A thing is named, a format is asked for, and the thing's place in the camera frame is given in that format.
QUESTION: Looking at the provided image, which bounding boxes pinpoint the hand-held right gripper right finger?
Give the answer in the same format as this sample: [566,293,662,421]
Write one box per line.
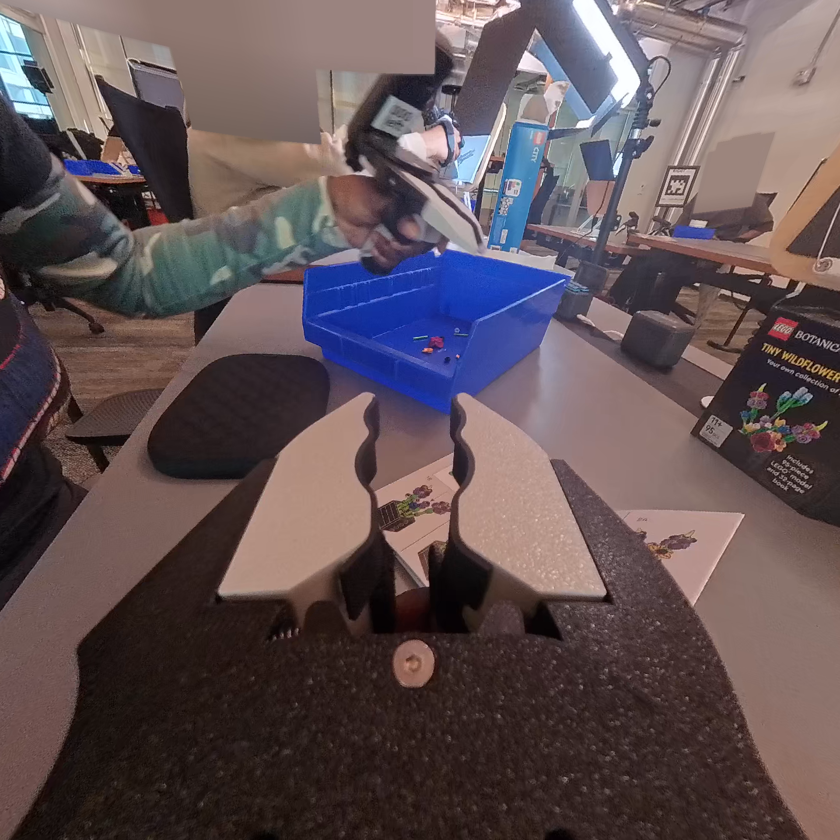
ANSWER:
[437,394,610,631]

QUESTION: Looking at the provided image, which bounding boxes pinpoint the grey desk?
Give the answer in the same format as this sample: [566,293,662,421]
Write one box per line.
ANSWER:
[0,279,840,840]

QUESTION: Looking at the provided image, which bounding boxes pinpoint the black desk lamp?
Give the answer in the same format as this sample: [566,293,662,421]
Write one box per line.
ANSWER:
[451,0,660,292]

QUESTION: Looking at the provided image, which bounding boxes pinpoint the small black box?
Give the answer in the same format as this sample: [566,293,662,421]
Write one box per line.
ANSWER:
[554,280,597,324]

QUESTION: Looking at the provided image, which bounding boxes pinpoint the person's left hand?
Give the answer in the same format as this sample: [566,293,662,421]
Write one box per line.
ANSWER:
[325,171,443,274]

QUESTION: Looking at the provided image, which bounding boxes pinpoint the person's right hand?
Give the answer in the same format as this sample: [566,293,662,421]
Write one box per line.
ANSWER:
[392,588,438,634]

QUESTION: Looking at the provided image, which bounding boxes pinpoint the wooden background desk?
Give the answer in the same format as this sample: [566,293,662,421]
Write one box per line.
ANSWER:
[525,221,840,345]

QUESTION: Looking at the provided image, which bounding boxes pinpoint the black wrist rest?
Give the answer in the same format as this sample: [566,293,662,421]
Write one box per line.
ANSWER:
[146,351,333,481]

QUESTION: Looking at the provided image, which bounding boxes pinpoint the blue storage bin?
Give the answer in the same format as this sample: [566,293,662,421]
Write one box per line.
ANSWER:
[301,246,571,414]
[61,157,135,181]

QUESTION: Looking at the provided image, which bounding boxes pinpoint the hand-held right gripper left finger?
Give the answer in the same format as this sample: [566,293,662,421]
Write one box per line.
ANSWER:
[217,394,391,634]

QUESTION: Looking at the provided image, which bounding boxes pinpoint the office chair base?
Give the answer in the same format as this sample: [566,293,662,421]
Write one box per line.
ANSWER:
[63,386,166,476]

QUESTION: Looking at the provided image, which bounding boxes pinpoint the instruction booklet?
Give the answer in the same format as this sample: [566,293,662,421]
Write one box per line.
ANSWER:
[373,452,746,609]

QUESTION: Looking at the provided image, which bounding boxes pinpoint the black device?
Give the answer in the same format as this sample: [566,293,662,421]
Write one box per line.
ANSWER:
[620,309,698,371]

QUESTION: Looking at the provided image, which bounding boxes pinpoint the framed wall sign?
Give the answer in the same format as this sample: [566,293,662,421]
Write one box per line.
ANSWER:
[655,163,702,210]

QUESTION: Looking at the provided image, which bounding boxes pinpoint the blue printed carton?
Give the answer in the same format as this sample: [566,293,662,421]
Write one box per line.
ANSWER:
[487,119,553,254]

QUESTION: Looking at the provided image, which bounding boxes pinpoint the pile of toy brick pieces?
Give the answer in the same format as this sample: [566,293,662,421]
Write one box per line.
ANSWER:
[410,334,473,364]

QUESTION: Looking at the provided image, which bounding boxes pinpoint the person's left forearm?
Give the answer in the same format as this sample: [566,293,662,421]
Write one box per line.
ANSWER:
[0,95,358,320]

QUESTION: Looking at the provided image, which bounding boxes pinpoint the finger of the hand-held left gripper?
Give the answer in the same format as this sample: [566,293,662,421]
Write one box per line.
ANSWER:
[363,140,485,254]

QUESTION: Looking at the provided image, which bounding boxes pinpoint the person's dark pants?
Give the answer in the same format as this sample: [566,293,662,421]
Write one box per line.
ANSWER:
[0,440,82,611]

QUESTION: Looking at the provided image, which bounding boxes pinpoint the black product box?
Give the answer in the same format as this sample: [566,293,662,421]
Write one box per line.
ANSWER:
[691,308,840,530]

